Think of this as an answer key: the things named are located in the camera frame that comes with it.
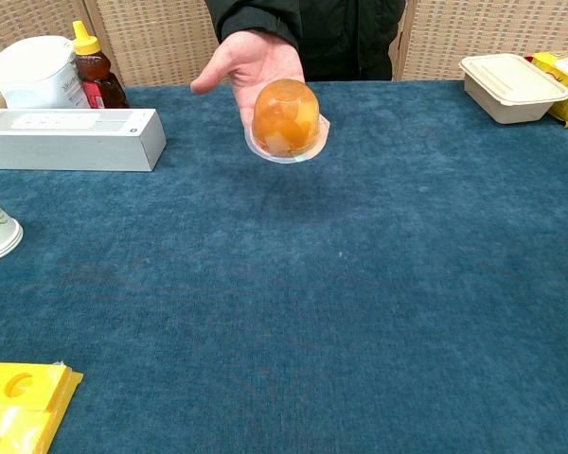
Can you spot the person's bare hand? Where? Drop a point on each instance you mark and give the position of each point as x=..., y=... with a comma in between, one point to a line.
x=251, y=59

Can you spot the orange fruit jelly cup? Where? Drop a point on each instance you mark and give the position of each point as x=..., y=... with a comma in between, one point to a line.
x=286, y=120

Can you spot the person's black jacket sleeve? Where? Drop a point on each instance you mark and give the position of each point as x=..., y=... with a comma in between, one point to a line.
x=258, y=19

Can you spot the woven rattan screen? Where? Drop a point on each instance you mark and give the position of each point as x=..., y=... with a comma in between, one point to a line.
x=156, y=38

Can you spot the person's black jacket torso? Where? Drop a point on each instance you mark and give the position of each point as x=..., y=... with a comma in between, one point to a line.
x=355, y=38

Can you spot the honey bottle with yellow cap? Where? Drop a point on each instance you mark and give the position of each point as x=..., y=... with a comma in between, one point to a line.
x=97, y=71

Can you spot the long white cardboard box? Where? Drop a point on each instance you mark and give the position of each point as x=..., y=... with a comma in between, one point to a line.
x=71, y=139

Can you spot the white cylindrical container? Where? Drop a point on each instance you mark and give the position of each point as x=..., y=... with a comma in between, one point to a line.
x=35, y=73

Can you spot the blue table cloth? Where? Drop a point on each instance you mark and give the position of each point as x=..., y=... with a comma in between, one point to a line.
x=312, y=293

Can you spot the beige lidded food container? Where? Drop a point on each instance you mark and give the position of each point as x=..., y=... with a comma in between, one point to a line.
x=513, y=87

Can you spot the yellow snack bag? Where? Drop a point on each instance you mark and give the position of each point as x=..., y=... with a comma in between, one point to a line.
x=565, y=75

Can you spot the yellow plastic package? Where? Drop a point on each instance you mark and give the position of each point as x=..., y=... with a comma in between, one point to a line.
x=19, y=406

